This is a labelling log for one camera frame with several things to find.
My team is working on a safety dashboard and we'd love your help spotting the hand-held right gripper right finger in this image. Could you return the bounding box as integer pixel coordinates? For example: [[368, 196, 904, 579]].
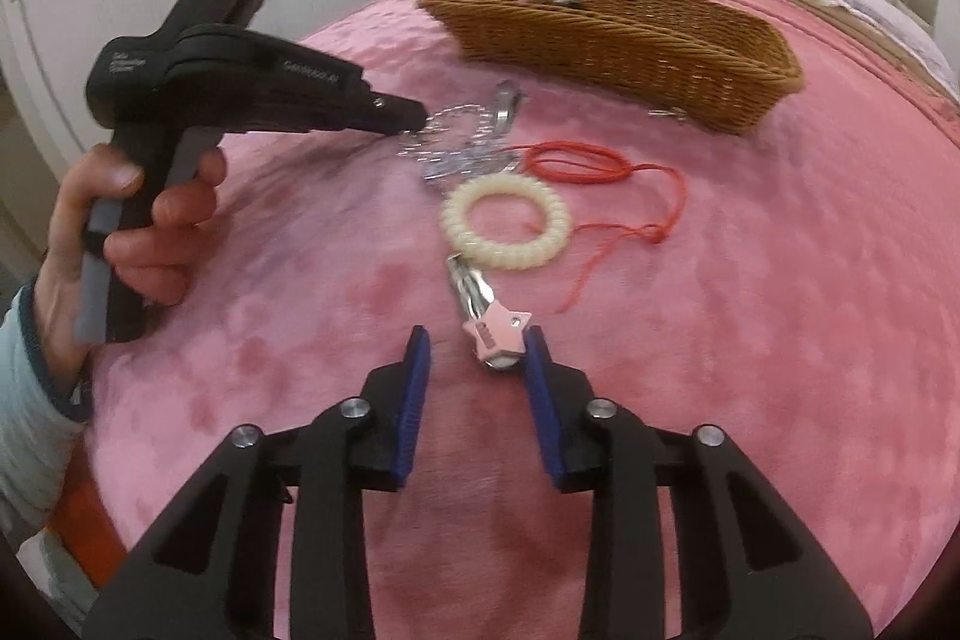
[[523, 326, 875, 640]]

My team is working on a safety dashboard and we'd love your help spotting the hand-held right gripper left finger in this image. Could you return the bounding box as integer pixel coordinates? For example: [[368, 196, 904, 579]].
[[82, 325, 433, 640]]

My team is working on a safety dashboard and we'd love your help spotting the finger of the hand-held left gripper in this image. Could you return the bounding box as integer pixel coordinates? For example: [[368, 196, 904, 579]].
[[364, 91, 430, 134]]

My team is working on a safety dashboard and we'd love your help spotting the silver chain necklace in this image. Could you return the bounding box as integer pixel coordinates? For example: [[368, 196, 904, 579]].
[[396, 79, 526, 182]]

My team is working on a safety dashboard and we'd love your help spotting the pink star hair clip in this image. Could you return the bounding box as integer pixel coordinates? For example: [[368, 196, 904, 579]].
[[445, 253, 535, 375]]

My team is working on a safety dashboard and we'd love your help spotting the cream beaded bracelet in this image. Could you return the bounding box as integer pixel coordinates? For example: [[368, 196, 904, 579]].
[[439, 176, 574, 271]]

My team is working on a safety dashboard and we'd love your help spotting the red cord necklace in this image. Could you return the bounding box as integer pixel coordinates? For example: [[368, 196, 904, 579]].
[[504, 140, 689, 316]]

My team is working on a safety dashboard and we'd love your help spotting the woven wicker basket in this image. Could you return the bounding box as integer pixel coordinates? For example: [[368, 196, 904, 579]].
[[417, 0, 805, 136]]

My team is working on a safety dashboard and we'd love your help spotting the person's left forearm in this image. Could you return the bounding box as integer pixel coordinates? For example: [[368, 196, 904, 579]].
[[0, 284, 94, 633]]

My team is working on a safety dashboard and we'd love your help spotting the person's left hand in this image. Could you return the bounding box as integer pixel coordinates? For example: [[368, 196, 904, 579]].
[[33, 143, 227, 378]]

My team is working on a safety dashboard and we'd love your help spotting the pink blanket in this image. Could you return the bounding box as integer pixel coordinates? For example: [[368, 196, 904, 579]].
[[78, 0, 960, 640]]

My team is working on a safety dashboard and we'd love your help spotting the lilac pillow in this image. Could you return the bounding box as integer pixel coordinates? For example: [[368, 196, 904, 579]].
[[793, 0, 960, 101]]

